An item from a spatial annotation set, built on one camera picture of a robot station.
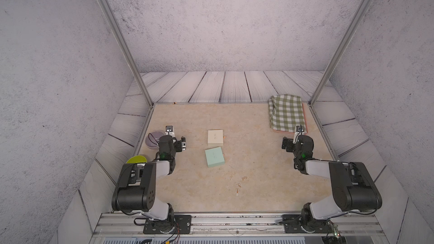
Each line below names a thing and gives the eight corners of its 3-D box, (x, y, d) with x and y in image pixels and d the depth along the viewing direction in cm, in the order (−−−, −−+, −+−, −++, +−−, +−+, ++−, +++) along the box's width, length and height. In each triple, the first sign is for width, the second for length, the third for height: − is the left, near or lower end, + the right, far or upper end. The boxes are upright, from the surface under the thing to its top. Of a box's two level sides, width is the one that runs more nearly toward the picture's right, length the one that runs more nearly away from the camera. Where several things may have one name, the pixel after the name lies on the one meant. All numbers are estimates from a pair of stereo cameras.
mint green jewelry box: (207, 167, 92) (206, 165, 89) (204, 152, 98) (204, 149, 95) (224, 164, 93) (224, 161, 91) (221, 149, 99) (221, 146, 97)
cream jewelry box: (207, 145, 101) (206, 142, 99) (208, 132, 107) (207, 129, 105) (222, 145, 101) (222, 142, 99) (222, 132, 107) (222, 129, 105)
